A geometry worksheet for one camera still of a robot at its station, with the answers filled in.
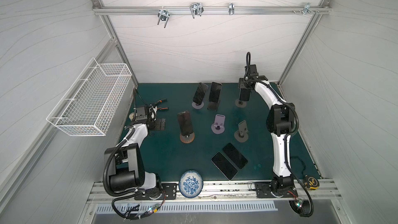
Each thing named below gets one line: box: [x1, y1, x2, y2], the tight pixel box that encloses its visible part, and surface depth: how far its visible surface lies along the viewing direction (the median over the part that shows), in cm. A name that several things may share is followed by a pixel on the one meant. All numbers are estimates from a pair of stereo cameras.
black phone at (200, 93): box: [192, 82, 209, 106], surface depth 103 cm
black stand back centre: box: [207, 101, 220, 112], surface depth 110 cm
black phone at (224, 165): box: [210, 151, 239, 181], surface depth 84 cm
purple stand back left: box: [191, 101, 205, 110], surface depth 109 cm
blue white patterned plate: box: [178, 170, 204, 199], surface depth 76 cm
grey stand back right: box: [234, 99, 248, 108], surface depth 111 cm
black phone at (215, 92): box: [208, 81, 223, 104], surface depth 101 cm
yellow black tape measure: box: [303, 174, 320, 190], surface depth 76 cm
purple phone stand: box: [210, 114, 226, 135], surface depth 92 cm
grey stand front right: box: [234, 120, 249, 143], surface depth 90 cm
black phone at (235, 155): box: [222, 142, 249, 170], surface depth 86 cm
